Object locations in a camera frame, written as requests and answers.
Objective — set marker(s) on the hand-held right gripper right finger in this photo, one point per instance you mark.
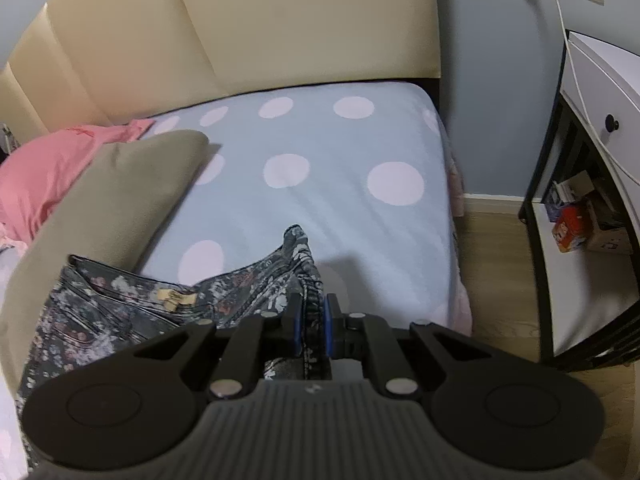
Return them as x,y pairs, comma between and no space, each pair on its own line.
330,321

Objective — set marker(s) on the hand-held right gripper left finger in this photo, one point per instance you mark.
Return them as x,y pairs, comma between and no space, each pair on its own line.
296,321

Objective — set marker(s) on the dark floral pants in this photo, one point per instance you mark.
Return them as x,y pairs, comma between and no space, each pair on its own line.
250,290

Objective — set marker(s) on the polka dot bed sheet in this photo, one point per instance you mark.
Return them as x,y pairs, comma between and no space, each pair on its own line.
320,175

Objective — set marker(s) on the khaki folded cloth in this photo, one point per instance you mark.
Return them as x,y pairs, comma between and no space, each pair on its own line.
115,195

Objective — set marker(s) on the orange box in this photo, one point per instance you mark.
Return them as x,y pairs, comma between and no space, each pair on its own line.
571,230

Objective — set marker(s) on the small white box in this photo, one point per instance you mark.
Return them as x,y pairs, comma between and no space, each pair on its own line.
572,190

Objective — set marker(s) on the pink pillow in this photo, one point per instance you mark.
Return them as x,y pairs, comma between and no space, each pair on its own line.
45,175

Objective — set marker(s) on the cardboard box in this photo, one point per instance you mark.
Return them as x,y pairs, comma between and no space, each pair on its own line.
610,235

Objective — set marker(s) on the beige padded headboard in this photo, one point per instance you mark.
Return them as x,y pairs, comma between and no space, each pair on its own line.
210,30

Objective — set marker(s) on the black drawer knob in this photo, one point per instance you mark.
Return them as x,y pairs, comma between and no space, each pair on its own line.
611,121

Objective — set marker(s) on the white nightstand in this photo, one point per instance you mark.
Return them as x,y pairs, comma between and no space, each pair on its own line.
595,85

